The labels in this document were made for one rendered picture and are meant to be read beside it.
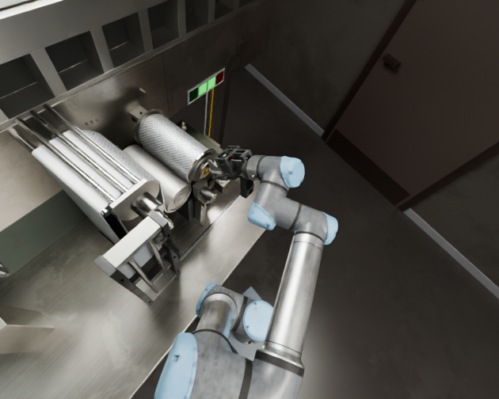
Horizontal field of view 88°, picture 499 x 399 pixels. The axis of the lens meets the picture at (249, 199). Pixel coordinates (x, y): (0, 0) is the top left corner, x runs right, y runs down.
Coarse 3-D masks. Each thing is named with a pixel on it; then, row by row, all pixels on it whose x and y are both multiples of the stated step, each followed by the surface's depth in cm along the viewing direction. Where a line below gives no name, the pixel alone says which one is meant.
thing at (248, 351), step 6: (252, 288) 108; (246, 294) 107; (252, 294) 107; (234, 342) 98; (234, 348) 97; (240, 348) 97; (246, 348) 98; (252, 348) 98; (240, 354) 96; (246, 354) 97; (252, 354) 97
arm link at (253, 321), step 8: (248, 304) 85; (256, 304) 84; (264, 304) 84; (240, 312) 83; (248, 312) 82; (256, 312) 83; (264, 312) 83; (240, 320) 82; (248, 320) 81; (256, 320) 82; (264, 320) 82; (240, 328) 82; (248, 328) 80; (256, 328) 81; (264, 328) 81; (248, 336) 84; (256, 336) 80; (264, 336) 80
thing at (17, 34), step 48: (48, 0) 55; (96, 0) 62; (144, 0) 71; (192, 0) 94; (240, 0) 109; (0, 48) 53; (48, 48) 66; (96, 48) 69; (144, 48) 81; (0, 96) 64; (48, 96) 68
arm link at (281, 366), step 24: (312, 216) 63; (312, 240) 60; (288, 264) 58; (312, 264) 57; (288, 288) 54; (312, 288) 55; (288, 312) 51; (288, 336) 48; (264, 360) 46; (288, 360) 46; (264, 384) 43; (288, 384) 44
